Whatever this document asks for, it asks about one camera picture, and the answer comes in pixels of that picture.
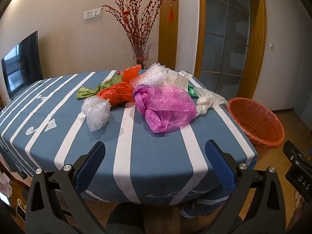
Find glass vase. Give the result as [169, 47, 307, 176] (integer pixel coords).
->
[132, 44, 152, 70]

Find shiny green plastic bag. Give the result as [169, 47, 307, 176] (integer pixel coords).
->
[187, 84, 199, 98]

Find crumpled clear plastic bag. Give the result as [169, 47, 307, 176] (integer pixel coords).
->
[129, 63, 171, 87]

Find orange basket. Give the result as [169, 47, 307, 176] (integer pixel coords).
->
[227, 97, 285, 155]

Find white translucent plastic bag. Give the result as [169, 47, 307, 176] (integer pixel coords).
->
[163, 69, 194, 88]

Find red berry branches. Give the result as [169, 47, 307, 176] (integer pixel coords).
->
[100, 0, 166, 47]

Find small orange plastic bag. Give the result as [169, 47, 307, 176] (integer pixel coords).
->
[121, 65, 142, 83]

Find clear crinkled plastic bag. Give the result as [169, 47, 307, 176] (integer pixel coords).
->
[78, 96, 112, 132]

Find large orange plastic bag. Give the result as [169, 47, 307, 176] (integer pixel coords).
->
[96, 82, 136, 108]

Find black flat television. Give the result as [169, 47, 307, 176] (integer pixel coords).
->
[1, 30, 44, 99]

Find purple plastic bag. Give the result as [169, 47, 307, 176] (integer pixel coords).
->
[133, 84, 197, 133]

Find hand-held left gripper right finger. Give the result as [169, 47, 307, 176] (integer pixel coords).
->
[205, 139, 287, 234]

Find blue white striped tablecloth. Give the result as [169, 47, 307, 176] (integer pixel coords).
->
[0, 70, 259, 218]

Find white knotted plastic bag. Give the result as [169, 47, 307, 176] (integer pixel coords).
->
[194, 88, 228, 115]

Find wooden glass-pane door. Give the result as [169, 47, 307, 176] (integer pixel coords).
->
[195, 0, 267, 103]

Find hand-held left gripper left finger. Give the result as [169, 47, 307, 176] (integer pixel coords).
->
[26, 141, 108, 234]

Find black chair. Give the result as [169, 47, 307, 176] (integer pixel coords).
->
[107, 202, 147, 234]

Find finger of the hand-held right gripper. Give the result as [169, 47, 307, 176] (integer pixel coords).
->
[283, 140, 309, 167]

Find green paw print bag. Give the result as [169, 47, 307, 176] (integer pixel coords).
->
[77, 74, 123, 100]

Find wooden wall trim panel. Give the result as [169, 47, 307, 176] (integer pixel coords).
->
[158, 0, 180, 70]

